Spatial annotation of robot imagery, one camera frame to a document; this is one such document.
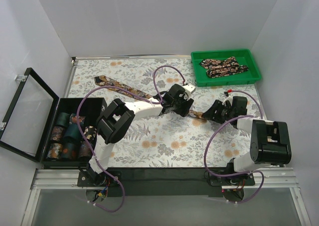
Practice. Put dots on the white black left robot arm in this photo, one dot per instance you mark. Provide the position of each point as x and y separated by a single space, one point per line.
117 117

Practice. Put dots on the floral tie in tray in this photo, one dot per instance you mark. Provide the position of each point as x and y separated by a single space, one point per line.
222 68

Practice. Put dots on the green plastic tray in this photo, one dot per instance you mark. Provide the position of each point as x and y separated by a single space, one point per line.
243 56

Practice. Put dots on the floral patterned table mat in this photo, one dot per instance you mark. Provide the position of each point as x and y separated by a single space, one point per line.
168 140

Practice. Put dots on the hexagon pattern rolled tie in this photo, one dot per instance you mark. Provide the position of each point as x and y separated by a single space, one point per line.
55 151

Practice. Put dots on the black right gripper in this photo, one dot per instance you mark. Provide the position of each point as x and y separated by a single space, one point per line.
219 110

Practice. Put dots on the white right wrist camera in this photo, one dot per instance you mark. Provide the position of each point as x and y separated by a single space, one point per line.
229 99

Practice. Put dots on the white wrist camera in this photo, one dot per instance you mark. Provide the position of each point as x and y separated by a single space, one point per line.
229 99
189 89

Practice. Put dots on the cat print brown tie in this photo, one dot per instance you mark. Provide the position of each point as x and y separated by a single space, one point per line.
105 81

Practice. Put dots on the pink floral rolled tie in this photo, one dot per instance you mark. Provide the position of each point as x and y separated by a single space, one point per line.
57 133

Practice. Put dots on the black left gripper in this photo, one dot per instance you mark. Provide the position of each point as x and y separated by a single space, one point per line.
184 106

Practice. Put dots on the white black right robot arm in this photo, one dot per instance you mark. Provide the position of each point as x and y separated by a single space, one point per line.
269 140

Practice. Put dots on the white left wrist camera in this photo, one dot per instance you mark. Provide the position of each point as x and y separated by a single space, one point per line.
189 89

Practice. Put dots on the black display box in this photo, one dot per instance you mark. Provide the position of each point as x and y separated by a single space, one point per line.
27 125

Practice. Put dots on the aluminium frame rail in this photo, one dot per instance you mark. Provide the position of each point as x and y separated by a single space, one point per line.
68 179

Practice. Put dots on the white floral rolled tie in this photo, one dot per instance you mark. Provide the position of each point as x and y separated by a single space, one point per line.
90 133

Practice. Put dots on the orange dot rolled tie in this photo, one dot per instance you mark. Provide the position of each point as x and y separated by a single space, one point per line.
69 151

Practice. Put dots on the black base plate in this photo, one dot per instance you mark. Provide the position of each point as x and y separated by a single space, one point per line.
174 181

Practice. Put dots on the orange floral rolled tie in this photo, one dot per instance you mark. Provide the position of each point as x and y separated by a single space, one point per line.
74 119

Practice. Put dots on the brown pattern rolled tie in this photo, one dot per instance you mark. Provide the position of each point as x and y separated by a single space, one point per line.
84 153

